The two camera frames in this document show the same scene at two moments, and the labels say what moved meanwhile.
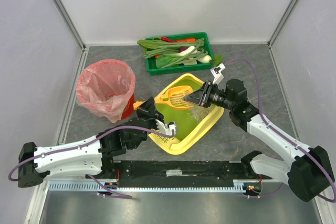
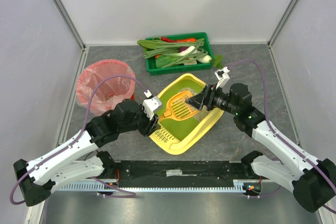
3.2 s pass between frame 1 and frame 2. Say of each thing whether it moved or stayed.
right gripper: stayed
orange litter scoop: moved
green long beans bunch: stayed
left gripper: stayed
